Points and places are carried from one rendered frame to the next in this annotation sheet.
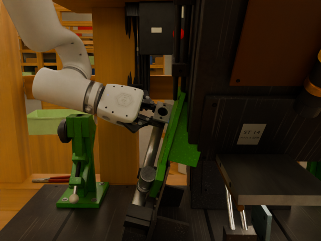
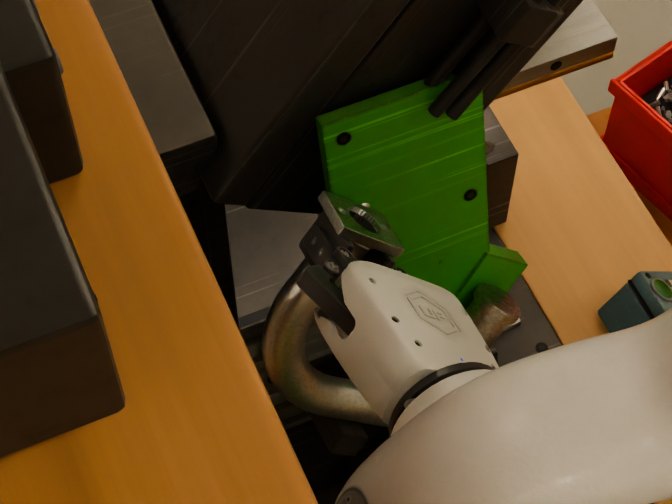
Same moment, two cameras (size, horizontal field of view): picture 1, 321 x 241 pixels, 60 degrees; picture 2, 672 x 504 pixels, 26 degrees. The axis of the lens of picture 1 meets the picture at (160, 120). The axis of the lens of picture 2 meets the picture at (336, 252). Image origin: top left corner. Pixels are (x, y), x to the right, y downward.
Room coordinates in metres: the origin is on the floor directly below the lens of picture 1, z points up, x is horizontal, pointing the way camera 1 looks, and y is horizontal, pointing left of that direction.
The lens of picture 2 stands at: (0.92, 0.46, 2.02)
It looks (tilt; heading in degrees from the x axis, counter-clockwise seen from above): 59 degrees down; 245
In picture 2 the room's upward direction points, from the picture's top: straight up
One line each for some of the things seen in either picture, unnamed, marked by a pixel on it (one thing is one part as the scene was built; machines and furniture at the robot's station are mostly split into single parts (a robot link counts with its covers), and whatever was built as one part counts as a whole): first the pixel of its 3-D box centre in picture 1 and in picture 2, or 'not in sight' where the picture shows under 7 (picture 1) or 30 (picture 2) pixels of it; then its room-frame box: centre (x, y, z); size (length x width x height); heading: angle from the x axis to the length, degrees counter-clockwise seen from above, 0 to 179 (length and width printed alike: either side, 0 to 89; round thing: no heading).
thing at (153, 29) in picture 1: (167, 30); not in sight; (0.91, -0.02, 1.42); 0.17 x 0.12 x 0.15; 89
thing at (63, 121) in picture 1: (64, 130); not in sight; (0.83, 0.30, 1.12); 0.07 x 0.03 x 0.08; 179
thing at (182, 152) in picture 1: (183, 131); (391, 176); (0.64, -0.05, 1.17); 0.13 x 0.12 x 0.20; 89
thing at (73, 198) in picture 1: (75, 191); not in sight; (0.75, 0.25, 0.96); 0.06 x 0.03 x 0.06; 179
